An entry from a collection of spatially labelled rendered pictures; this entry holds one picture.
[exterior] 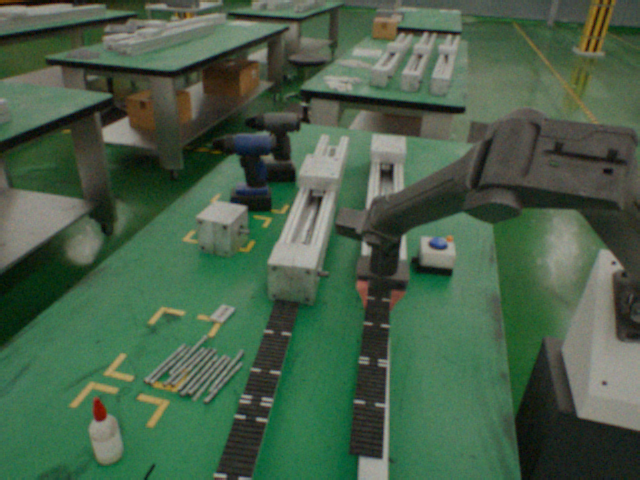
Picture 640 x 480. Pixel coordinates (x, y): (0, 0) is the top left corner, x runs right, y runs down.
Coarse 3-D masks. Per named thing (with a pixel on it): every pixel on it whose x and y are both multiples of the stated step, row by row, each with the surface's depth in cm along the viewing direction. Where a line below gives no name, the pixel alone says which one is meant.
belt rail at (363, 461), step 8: (384, 432) 75; (384, 440) 74; (384, 448) 73; (360, 456) 71; (384, 456) 71; (360, 464) 70; (368, 464) 70; (376, 464) 70; (384, 464) 70; (360, 472) 69; (368, 472) 69; (376, 472) 69; (384, 472) 69
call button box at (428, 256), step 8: (424, 240) 120; (424, 248) 117; (432, 248) 117; (440, 248) 117; (448, 248) 118; (424, 256) 116; (432, 256) 116; (440, 256) 115; (448, 256) 115; (424, 264) 117; (432, 264) 117; (440, 264) 117; (448, 264) 116; (424, 272) 118; (432, 272) 118; (440, 272) 118; (448, 272) 117
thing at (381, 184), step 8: (376, 168) 153; (392, 168) 164; (400, 168) 154; (376, 176) 148; (384, 176) 155; (392, 176) 159; (400, 176) 148; (376, 184) 142; (384, 184) 150; (392, 184) 153; (400, 184) 143; (368, 192) 138; (376, 192) 138; (384, 192) 145; (392, 192) 148; (368, 200) 133; (368, 208) 129; (368, 248) 111; (368, 256) 109; (400, 256) 109; (368, 280) 112
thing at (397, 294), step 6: (372, 282) 96; (378, 282) 96; (384, 282) 96; (390, 282) 96; (378, 288) 97; (384, 288) 97; (390, 288) 97; (396, 288) 96; (402, 288) 97; (396, 294) 97; (402, 294) 97; (396, 300) 99; (390, 306) 102
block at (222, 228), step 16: (208, 208) 122; (224, 208) 123; (240, 208) 123; (208, 224) 118; (224, 224) 116; (240, 224) 122; (208, 240) 120; (224, 240) 119; (240, 240) 124; (224, 256) 121
